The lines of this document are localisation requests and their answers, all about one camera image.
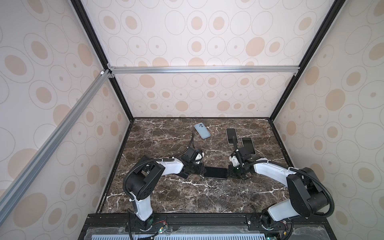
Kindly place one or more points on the light blue case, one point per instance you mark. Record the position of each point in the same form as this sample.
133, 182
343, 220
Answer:
202, 130
254, 151
232, 144

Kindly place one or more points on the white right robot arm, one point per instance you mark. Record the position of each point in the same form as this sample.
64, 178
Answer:
307, 195

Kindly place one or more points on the horizontal aluminium frame bar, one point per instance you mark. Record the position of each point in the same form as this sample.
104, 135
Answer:
199, 70

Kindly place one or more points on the diagonal aluminium frame bar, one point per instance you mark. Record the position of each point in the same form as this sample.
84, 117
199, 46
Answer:
34, 167

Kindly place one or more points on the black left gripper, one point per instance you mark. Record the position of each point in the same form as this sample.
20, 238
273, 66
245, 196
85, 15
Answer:
200, 171

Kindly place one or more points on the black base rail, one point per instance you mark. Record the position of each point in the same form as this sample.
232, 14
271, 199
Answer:
224, 226

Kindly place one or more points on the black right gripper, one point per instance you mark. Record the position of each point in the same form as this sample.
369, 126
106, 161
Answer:
230, 170

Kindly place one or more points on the white-edged phone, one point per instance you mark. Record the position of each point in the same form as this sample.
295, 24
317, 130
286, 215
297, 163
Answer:
232, 136

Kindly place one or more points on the black phone case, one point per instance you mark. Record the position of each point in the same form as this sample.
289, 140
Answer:
216, 178

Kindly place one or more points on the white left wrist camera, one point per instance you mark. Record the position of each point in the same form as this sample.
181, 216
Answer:
193, 155

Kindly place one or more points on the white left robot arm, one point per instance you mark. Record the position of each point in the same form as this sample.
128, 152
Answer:
141, 180

